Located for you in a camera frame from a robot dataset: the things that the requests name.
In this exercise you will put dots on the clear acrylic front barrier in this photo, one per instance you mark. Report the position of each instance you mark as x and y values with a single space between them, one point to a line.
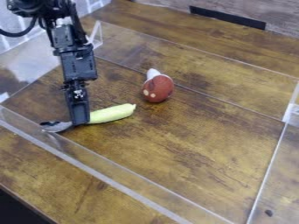
163 200

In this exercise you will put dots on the red toy mushroom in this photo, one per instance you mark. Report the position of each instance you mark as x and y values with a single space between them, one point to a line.
158 87

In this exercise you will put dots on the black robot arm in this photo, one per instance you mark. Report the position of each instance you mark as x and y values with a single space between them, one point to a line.
27 9

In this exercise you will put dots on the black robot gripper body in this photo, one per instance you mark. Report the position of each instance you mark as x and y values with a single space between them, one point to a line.
60 21

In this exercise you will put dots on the black strip on table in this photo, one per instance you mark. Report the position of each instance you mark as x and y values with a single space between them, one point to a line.
229 18

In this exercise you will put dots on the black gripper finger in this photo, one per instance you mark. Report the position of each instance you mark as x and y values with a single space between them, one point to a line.
78 102

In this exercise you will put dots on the clear acrylic barrier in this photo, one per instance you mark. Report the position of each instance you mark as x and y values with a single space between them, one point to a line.
277 203
163 200

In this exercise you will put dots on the green handled metal spoon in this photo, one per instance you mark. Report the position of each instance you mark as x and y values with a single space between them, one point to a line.
104 115

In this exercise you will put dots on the clear acrylic right barrier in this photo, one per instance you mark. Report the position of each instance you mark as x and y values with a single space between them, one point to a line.
277 203

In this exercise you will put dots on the clear acrylic triangular bracket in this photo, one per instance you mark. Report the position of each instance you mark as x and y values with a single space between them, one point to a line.
95 38

